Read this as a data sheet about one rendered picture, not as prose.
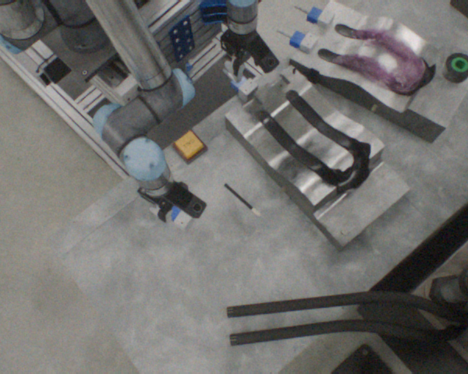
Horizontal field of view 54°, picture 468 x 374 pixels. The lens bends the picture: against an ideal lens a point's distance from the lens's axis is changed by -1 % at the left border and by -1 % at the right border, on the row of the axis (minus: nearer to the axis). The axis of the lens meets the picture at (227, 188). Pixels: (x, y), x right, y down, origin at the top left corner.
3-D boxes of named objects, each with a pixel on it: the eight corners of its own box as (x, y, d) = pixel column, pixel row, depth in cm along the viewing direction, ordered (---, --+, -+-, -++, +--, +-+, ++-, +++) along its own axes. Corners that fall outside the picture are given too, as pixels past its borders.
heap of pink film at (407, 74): (328, 66, 142) (332, 51, 135) (356, 25, 147) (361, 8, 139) (405, 106, 137) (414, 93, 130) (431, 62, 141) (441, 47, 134)
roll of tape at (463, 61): (470, 83, 133) (476, 77, 129) (441, 82, 133) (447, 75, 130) (467, 59, 135) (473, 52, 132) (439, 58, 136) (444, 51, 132)
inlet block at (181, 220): (150, 209, 137) (146, 204, 132) (159, 195, 138) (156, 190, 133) (186, 232, 134) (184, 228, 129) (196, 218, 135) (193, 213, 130)
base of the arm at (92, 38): (51, 32, 129) (36, 8, 120) (92, -1, 132) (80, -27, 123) (85, 63, 126) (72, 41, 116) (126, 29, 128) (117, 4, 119)
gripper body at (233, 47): (239, 33, 130) (239, 3, 119) (262, 51, 128) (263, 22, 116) (220, 50, 128) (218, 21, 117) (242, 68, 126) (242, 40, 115)
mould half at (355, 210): (225, 128, 144) (223, 107, 131) (288, 80, 148) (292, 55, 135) (338, 251, 130) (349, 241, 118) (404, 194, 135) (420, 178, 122)
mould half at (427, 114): (288, 68, 150) (291, 47, 139) (328, 11, 156) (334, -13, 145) (431, 143, 139) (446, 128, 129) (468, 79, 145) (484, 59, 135)
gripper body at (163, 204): (159, 174, 118) (149, 157, 107) (186, 192, 116) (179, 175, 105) (141, 199, 116) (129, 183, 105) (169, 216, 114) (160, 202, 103)
